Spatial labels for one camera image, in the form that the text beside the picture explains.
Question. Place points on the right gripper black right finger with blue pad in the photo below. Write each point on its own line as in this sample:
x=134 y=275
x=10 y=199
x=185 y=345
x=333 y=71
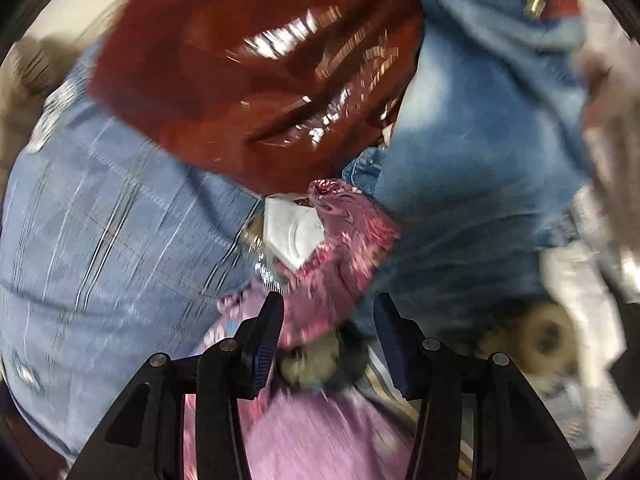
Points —
x=515 y=436

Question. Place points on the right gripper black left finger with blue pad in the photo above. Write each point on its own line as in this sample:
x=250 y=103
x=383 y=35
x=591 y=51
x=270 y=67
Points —
x=141 y=435

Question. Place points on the pink floral patterned garment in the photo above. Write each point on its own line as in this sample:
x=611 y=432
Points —
x=358 y=236

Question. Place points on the purple flowered bed sheet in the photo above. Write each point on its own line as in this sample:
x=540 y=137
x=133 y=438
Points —
x=329 y=410

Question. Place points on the blue plaid shirt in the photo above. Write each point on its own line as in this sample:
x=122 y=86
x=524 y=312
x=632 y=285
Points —
x=111 y=250

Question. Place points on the white face mask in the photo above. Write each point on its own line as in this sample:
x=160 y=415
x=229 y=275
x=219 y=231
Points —
x=291 y=232

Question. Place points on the blue denim jeans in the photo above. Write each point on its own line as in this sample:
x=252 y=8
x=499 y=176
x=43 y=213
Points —
x=485 y=157

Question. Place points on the dark red glossy bag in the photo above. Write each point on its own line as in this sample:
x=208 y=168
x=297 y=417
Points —
x=272 y=94

